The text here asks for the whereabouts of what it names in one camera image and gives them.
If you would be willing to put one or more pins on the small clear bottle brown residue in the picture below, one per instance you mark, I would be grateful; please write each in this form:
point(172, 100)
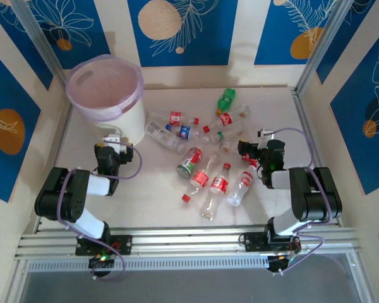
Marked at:
point(225, 147)

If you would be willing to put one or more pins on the clear bottle green cap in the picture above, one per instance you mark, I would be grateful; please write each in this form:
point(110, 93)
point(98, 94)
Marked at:
point(221, 135)

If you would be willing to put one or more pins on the white bin with pink liner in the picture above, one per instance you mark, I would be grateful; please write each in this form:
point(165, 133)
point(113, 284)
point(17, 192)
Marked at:
point(129, 120)

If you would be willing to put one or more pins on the green plastic bottle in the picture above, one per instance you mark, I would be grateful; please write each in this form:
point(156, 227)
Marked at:
point(225, 98)

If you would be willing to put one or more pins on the bottle red and green label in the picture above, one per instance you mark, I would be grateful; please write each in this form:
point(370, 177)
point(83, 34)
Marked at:
point(191, 159)

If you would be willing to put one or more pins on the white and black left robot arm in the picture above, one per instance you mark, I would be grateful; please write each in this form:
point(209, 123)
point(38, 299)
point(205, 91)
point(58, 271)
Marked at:
point(53, 195)

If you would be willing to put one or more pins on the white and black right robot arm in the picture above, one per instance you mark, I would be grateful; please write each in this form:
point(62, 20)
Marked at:
point(316, 202)

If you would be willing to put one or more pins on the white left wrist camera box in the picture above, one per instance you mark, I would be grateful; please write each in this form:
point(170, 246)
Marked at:
point(115, 140)

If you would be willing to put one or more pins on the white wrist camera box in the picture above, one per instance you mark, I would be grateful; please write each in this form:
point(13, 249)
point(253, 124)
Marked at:
point(267, 134)
point(115, 140)

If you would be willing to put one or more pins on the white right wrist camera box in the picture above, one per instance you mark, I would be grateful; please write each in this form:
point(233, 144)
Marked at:
point(267, 134)

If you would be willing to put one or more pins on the aluminium side rail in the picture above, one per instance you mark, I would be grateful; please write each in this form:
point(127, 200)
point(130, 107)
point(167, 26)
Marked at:
point(306, 126)

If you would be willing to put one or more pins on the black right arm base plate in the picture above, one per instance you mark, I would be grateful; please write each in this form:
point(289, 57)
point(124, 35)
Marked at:
point(252, 241)

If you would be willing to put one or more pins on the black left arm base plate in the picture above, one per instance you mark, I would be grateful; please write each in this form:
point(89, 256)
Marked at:
point(123, 244)

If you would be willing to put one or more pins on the aluminium mounting rail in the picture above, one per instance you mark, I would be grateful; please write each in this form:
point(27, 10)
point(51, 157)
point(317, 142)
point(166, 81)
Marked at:
point(183, 240)

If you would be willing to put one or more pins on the aluminium frame post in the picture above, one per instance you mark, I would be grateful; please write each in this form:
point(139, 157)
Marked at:
point(41, 41)
point(319, 44)

